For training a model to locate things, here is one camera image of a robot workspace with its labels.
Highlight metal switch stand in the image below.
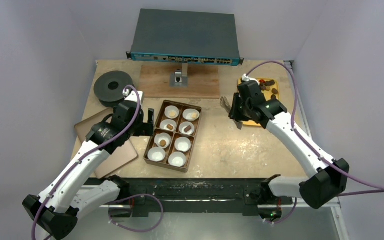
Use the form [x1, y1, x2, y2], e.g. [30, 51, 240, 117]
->
[169, 63, 189, 88]

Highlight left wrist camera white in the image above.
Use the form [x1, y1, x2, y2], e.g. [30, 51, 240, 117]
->
[122, 89, 144, 106]

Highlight yellow plastic tray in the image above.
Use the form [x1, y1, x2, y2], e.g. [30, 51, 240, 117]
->
[237, 77, 281, 127]

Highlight blue network switch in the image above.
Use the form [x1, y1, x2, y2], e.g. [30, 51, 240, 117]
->
[126, 8, 244, 66]

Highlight wooden board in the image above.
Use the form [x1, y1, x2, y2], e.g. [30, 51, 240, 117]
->
[138, 63, 221, 99]

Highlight brown nut chocolate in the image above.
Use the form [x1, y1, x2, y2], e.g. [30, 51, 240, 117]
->
[166, 124, 174, 131]

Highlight caramel round chocolate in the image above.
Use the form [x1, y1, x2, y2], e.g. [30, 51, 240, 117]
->
[159, 140, 167, 148]

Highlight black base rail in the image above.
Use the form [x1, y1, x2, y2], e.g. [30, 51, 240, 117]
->
[74, 178, 315, 218]

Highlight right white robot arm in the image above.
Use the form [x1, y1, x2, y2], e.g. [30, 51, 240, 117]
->
[229, 80, 350, 209]

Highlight dark chocolate piece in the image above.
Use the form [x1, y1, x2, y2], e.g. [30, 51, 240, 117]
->
[183, 125, 192, 133]

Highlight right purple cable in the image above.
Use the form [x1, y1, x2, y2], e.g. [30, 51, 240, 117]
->
[243, 60, 384, 226]

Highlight black filament spool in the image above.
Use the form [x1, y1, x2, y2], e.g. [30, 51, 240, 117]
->
[93, 70, 134, 108]

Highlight brown chocolate box tray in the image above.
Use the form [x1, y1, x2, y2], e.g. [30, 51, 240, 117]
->
[143, 100, 203, 173]

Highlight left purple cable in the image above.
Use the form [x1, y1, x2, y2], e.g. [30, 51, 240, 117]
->
[30, 84, 165, 240]

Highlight brown box lid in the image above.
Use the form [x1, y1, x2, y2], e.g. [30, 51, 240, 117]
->
[74, 108, 139, 179]

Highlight purple cable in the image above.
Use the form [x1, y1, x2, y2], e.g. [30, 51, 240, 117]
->
[243, 60, 384, 226]
[30, 84, 165, 240]

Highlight metal tweezers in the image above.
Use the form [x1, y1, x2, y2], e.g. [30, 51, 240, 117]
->
[220, 96, 243, 130]

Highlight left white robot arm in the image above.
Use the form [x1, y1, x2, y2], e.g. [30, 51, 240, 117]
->
[22, 100, 155, 240]

